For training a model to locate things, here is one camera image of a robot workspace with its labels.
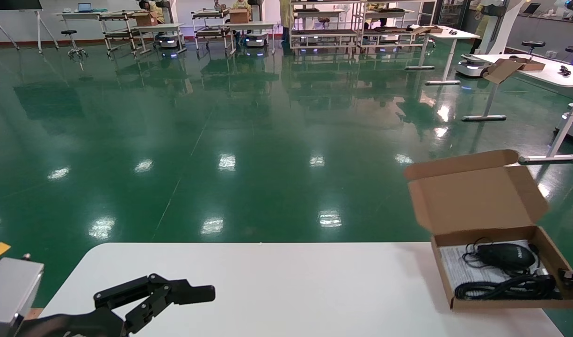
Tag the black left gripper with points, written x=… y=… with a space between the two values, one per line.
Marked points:
x=80 y=325

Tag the cardboard storage box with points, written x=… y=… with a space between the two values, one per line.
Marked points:
x=478 y=201

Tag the brown cardboard box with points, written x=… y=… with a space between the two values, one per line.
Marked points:
x=146 y=19
x=239 y=17

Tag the flat cardboard box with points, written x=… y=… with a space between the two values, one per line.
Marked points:
x=426 y=29

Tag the white printed paper manual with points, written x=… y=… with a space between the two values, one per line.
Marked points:
x=454 y=267

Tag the large brown cardboard carton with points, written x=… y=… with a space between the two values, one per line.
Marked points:
x=33 y=312

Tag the white table with T-legs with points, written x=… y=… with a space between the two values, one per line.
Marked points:
x=459 y=34
x=555 y=75

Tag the dark grey counter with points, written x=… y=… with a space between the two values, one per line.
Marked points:
x=548 y=30

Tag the metal rack cart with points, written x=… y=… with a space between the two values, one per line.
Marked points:
x=120 y=33
x=211 y=32

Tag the open laptop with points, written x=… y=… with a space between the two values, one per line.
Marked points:
x=84 y=7
x=532 y=8

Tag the person in yellow coat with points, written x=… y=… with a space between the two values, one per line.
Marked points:
x=482 y=21
x=286 y=14
x=242 y=3
x=153 y=7

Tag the white desk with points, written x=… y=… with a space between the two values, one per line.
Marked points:
x=71 y=14

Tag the tall metal shelf rack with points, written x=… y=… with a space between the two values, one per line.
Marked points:
x=389 y=32
x=323 y=32

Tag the black screen on stand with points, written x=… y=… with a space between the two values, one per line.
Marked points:
x=10 y=3

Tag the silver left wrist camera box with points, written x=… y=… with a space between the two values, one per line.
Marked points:
x=10 y=290

